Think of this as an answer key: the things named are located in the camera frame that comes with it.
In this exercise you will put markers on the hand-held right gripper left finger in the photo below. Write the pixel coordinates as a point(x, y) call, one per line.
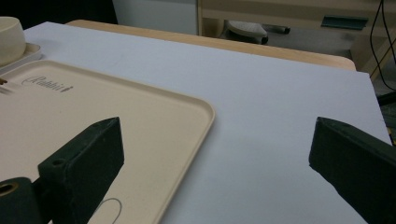
point(84, 161)

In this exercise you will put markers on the dark brown chopstick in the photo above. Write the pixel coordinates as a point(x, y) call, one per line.
point(2, 81)

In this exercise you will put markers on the beige rectangular tray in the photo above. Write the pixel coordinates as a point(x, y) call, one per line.
point(140, 124)

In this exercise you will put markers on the black metal frame strut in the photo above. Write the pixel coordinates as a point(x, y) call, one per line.
point(387, 99)

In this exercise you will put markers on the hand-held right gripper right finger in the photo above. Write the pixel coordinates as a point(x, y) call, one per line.
point(358, 168)

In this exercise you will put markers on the cream small plate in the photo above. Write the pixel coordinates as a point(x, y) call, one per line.
point(31, 53)

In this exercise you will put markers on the light wooden desk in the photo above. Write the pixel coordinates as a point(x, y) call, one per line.
point(280, 9)

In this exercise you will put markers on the grey office chair base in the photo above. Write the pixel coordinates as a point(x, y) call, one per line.
point(246, 29)

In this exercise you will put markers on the white cabinet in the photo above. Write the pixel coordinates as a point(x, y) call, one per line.
point(155, 15)

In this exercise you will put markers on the cream round bowl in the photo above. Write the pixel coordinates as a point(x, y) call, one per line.
point(11, 40)

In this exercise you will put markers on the light wooden table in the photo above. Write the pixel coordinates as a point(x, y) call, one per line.
point(218, 42)

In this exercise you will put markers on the pale blue table board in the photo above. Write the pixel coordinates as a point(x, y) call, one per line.
point(264, 109)

